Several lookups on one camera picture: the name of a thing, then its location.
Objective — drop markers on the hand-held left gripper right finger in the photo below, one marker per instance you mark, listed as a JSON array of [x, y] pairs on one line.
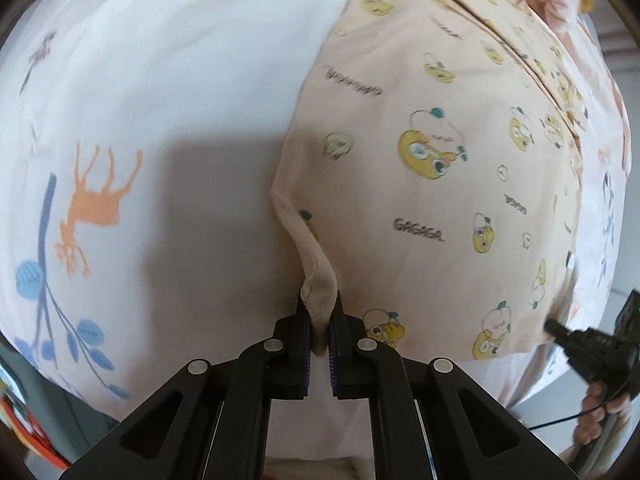
[[334, 360]]

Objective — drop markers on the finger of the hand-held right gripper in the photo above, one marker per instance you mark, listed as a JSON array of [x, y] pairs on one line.
[[556, 329]]

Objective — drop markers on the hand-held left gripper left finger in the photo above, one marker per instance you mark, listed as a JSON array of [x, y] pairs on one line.
[[306, 360]]

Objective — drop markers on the peach cartoon print garment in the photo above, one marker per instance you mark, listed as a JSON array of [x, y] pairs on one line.
[[400, 200]]

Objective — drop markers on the person's right hand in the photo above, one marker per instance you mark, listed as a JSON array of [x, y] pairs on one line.
[[602, 400]]

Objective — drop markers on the grey and orange object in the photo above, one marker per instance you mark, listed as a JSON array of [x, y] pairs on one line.
[[35, 410]]

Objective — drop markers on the white animal print bedsheet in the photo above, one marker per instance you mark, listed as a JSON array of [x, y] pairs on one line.
[[175, 60]]

